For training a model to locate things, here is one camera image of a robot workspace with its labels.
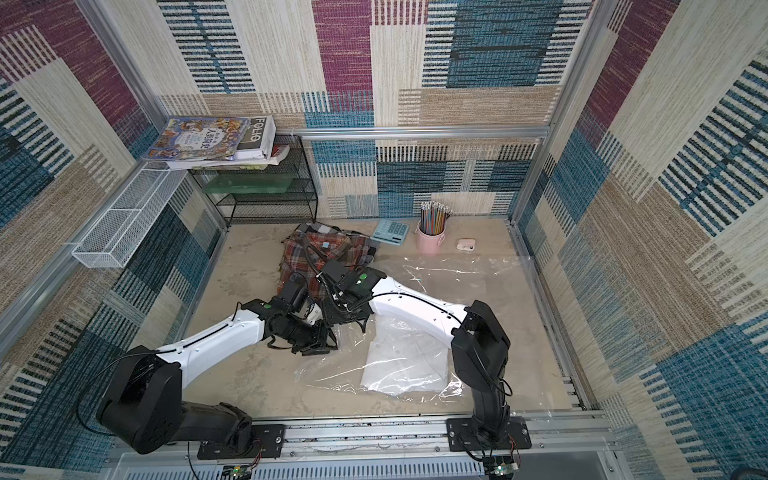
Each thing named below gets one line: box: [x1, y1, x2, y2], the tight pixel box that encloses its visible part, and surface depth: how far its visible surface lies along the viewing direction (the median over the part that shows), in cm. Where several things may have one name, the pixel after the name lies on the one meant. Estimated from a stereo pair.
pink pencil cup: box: [415, 220, 446, 257], surface depth 107 cm
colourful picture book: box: [142, 117, 251, 160], surface depth 83 cm
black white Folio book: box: [236, 115, 276, 163], surface depth 81 cm
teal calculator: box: [370, 219, 409, 246], surface depth 117 cm
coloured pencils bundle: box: [420, 200, 453, 236], surface depth 105 cm
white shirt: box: [361, 317, 451, 396], surface depth 84 cm
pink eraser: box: [456, 239, 476, 250], surface depth 114 cm
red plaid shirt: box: [279, 223, 376, 302], surface depth 107 cm
